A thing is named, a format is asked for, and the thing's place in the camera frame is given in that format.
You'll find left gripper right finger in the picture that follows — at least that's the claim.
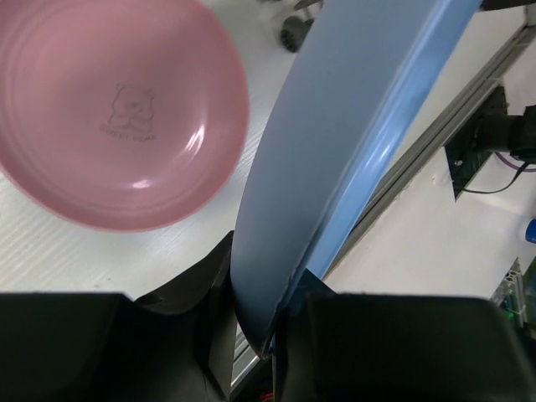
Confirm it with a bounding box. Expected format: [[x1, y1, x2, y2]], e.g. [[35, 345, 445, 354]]
[[273, 272, 535, 401]]

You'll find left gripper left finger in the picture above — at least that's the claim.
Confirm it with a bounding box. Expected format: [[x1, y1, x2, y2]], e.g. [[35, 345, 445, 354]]
[[1, 234, 237, 401]]

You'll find pink plate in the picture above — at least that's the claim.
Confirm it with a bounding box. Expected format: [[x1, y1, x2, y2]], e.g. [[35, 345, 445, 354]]
[[1, 1, 250, 232]]

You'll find blue plate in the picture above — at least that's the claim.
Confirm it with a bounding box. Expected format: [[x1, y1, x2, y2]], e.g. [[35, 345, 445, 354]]
[[230, 1, 480, 357]]

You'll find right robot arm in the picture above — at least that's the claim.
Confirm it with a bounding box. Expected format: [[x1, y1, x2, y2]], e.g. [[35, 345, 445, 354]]
[[475, 106, 535, 164]]

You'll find aluminium rail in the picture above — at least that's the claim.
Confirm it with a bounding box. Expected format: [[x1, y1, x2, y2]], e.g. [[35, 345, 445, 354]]
[[232, 20, 536, 390]]

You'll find grey wire dish rack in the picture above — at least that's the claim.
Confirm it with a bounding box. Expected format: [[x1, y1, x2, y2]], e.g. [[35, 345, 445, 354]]
[[260, 0, 325, 54]]

